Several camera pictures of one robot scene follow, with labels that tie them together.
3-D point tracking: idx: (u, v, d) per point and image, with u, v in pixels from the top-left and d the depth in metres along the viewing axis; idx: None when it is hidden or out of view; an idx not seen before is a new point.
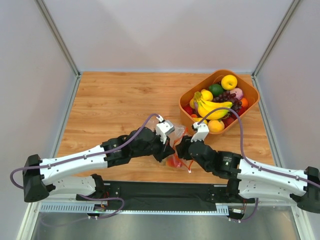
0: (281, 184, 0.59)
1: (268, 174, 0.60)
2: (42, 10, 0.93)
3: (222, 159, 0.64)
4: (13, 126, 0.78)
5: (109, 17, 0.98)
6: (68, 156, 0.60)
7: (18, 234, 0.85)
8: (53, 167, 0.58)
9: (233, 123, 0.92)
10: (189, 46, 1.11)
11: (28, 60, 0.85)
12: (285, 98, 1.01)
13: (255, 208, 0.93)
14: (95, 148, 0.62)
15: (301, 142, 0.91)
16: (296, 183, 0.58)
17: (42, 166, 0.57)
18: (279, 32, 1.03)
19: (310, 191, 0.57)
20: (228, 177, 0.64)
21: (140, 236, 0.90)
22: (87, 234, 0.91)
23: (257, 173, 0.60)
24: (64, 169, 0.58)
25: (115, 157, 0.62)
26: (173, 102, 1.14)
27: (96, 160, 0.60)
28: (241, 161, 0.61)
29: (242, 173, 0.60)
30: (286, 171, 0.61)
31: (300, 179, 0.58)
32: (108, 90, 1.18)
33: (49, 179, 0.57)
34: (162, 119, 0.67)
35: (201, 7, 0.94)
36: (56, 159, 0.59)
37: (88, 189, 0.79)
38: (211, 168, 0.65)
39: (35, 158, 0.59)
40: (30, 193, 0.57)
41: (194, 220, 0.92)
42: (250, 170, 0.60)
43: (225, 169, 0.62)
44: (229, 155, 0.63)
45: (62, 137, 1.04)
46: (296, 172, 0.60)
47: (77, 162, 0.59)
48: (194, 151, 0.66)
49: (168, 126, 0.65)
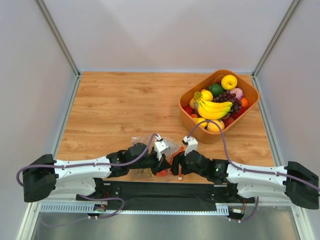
0: (264, 182, 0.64)
1: (252, 174, 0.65)
2: (42, 10, 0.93)
3: (214, 166, 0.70)
4: (13, 126, 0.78)
5: (108, 17, 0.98)
6: (80, 161, 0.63)
7: (18, 234, 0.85)
8: (67, 168, 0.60)
9: (232, 123, 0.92)
10: (189, 46, 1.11)
11: (28, 60, 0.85)
12: (285, 98, 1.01)
13: (255, 208, 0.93)
14: (102, 158, 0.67)
15: (300, 142, 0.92)
16: (276, 179, 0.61)
17: (58, 166, 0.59)
18: (279, 32, 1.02)
19: (287, 184, 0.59)
20: (220, 182, 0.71)
21: (140, 236, 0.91)
22: (87, 233, 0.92)
23: (242, 174, 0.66)
24: (76, 172, 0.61)
25: (116, 170, 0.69)
26: (173, 102, 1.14)
27: (103, 169, 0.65)
28: (229, 166, 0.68)
29: (230, 176, 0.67)
30: (268, 168, 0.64)
31: (279, 175, 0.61)
32: (108, 91, 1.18)
33: (61, 179, 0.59)
34: (160, 137, 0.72)
35: (201, 7, 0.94)
36: (69, 162, 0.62)
37: (88, 189, 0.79)
38: (206, 173, 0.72)
39: (50, 157, 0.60)
40: (35, 192, 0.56)
41: (194, 220, 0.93)
42: (236, 172, 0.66)
43: (217, 175, 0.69)
44: (221, 162, 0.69)
45: (62, 137, 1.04)
46: (277, 168, 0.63)
47: (86, 168, 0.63)
48: (189, 160, 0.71)
49: (164, 146, 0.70)
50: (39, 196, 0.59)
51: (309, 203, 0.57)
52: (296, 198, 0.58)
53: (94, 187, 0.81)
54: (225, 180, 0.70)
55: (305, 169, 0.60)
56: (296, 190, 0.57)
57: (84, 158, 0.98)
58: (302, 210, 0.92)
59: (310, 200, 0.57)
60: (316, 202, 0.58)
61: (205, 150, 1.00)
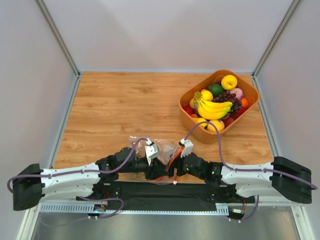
0: (254, 179, 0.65)
1: (242, 173, 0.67)
2: (42, 10, 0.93)
3: (211, 168, 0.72)
4: (13, 126, 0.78)
5: (108, 17, 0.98)
6: (67, 169, 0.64)
7: (18, 234, 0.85)
8: (53, 177, 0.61)
9: (233, 123, 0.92)
10: (189, 46, 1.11)
11: (28, 60, 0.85)
12: (285, 98, 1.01)
13: (255, 208, 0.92)
14: (91, 164, 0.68)
15: (300, 142, 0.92)
16: (264, 175, 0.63)
17: (44, 175, 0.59)
18: (279, 31, 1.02)
19: (273, 180, 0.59)
20: (218, 183, 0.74)
21: (140, 236, 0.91)
22: (87, 234, 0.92)
23: (234, 174, 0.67)
24: (63, 180, 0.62)
25: (106, 176, 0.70)
26: (173, 102, 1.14)
27: (92, 176, 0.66)
28: (223, 168, 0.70)
29: (224, 177, 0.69)
30: (256, 166, 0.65)
31: (265, 171, 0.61)
32: (108, 91, 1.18)
33: (48, 188, 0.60)
34: (150, 142, 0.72)
35: (201, 7, 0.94)
36: (56, 170, 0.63)
37: (84, 190, 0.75)
38: (204, 176, 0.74)
39: (38, 166, 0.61)
40: (23, 201, 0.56)
41: (194, 220, 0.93)
42: (229, 173, 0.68)
43: (214, 176, 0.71)
44: (217, 165, 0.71)
45: (62, 137, 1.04)
46: (265, 165, 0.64)
47: (75, 175, 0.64)
48: (189, 162, 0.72)
49: (153, 151, 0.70)
50: (30, 205, 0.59)
51: (298, 195, 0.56)
52: (284, 192, 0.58)
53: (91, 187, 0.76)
54: (222, 181, 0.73)
55: (292, 163, 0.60)
56: (281, 184, 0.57)
57: (84, 158, 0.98)
58: (303, 210, 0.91)
59: (298, 193, 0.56)
60: (306, 195, 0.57)
61: (205, 150, 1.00)
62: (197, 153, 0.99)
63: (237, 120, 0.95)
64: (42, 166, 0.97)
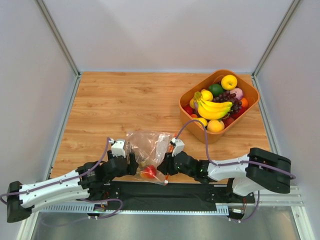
0: (234, 171, 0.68)
1: (223, 168, 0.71)
2: (42, 10, 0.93)
3: (200, 166, 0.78)
4: (14, 126, 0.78)
5: (108, 18, 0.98)
6: (45, 182, 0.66)
7: (17, 234, 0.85)
8: (31, 192, 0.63)
9: (233, 123, 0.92)
10: (188, 46, 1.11)
11: (28, 60, 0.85)
12: (285, 98, 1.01)
13: (255, 209, 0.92)
14: (71, 173, 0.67)
15: (300, 142, 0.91)
16: (241, 167, 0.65)
17: (21, 192, 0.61)
18: (279, 31, 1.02)
19: (248, 170, 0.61)
20: (206, 180, 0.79)
21: (140, 236, 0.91)
22: (87, 233, 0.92)
23: (218, 170, 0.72)
24: (41, 193, 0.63)
25: (90, 181, 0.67)
26: (173, 102, 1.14)
27: (71, 185, 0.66)
28: (210, 165, 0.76)
29: (210, 174, 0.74)
30: (235, 159, 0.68)
31: (241, 162, 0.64)
32: (108, 91, 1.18)
33: (27, 203, 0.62)
34: (112, 140, 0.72)
35: (201, 7, 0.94)
36: (35, 185, 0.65)
37: (79, 195, 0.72)
38: (193, 174, 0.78)
39: (16, 184, 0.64)
40: (11, 215, 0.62)
41: (194, 220, 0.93)
42: (213, 168, 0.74)
43: (203, 174, 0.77)
44: (206, 163, 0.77)
45: (62, 137, 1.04)
46: (242, 157, 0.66)
47: (54, 187, 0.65)
48: (179, 161, 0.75)
49: (122, 142, 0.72)
50: (19, 217, 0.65)
51: (273, 185, 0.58)
52: (260, 181, 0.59)
53: (87, 190, 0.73)
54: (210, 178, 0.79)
55: (269, 153, 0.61)
56: (256, 174, 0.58)
57: (84, 158, 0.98)
58: (303, 211, 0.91)
59: (273, 182, 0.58)
60: (283, 184, 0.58)
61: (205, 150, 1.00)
62: (198, 153, 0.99)
63: (236, 120, 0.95)
64: (42, 165, 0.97)
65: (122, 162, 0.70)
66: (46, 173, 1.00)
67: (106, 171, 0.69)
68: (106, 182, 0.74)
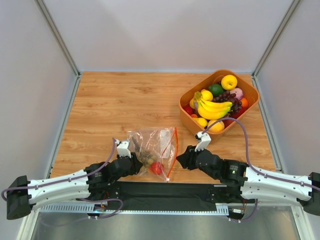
0: (286, 190, 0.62)
1: (273, 181, 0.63)
2: (42, 10, 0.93)
3: (229, 167, 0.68)
4: (14, 125, 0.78)
5: (108, 18, 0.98)
6: (53, 178, 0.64)
7: (17, 235, 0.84)
8: (40, 187, 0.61)
9: (233, 123, 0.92)
10: (188, 46, 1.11)
11: (28, 60, 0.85)
12: (285, 98, 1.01)
13: (255, 208, 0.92)
14: (79, 172, 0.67)
15: (300, 142, 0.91)
16: (301, 189, 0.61)
17: (31, 187, 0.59)
18: (279, 31, 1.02)
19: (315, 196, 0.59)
20: (235, 184, 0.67)
21: (140, 236, 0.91)
22: (87, 233, 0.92)
23: (263, 180, 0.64)
24: (50, 190, 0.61)
25: (96, 181, 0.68)
26: (173, 102, 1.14)
27: (80, 183, 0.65)
28: (248, 170, 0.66)
29: (249, 181, 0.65)
30: (291, 177, 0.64)
31: (304, 185, 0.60)
32: (108, 90, 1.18)
33: (35, 199, 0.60)
34: (119, 141, 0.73)
35: (201, 7, 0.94)
36: (43, 180, 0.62)
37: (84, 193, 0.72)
38: (219, 176, 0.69)
39: (24, 178, 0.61)
40: (14, 211, 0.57)
41: (194, 220, 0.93)
42: (257, 177, 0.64)
43: (233, 177, 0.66)
44: (236, 163, 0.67)
45: (62, 137, 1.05)
46: (301, 178, 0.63)
47: (62, 184, 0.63)
48: (204, 161, 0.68)
49: (126, 142, 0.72)
50: (20, 214, 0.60)
51: None
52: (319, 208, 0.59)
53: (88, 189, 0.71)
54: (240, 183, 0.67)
55: None
56: None
57: (84, 158, 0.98)
58: (303, 211, 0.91)
59: None
60: None
61: None
62: None
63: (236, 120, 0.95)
64: (42, 165, 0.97)
65: (126, 162, 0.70)
66: (46, 173, 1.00)
67: (110, 171, 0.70)
68: (111, 182, 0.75)
